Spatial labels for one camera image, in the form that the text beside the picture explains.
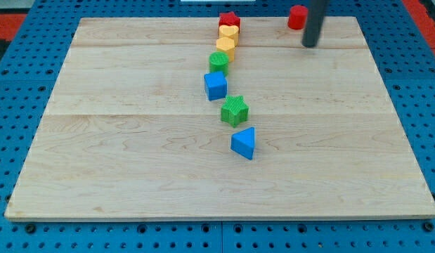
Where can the red cylinder block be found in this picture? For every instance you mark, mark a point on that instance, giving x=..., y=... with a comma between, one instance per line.
x=297, y=17

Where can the green star block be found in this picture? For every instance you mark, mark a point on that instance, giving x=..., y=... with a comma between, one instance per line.
x=234, y=110

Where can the blue triangle block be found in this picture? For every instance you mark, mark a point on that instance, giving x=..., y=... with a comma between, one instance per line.
x=243, y=142

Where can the blue cube block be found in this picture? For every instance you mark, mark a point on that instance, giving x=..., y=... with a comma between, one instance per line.
x=215, y=85

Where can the green cylinder block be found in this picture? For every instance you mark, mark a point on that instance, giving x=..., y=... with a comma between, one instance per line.
x=218, y=61

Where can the yellow hexagon block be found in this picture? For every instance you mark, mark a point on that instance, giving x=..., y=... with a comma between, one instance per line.
x=227, y=46

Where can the wooden board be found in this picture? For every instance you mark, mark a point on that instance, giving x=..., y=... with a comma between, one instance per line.
x=128, y=133

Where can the yellow heart block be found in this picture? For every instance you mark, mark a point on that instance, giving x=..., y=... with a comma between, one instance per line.
x=229, y=31

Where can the red star block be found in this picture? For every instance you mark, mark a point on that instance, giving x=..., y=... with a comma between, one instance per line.
x=229, y=19

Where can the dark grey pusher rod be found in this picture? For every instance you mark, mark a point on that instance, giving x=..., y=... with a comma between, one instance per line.
x=314, y=23

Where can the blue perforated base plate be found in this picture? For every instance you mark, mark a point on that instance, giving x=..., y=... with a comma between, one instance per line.
x=32, y=61

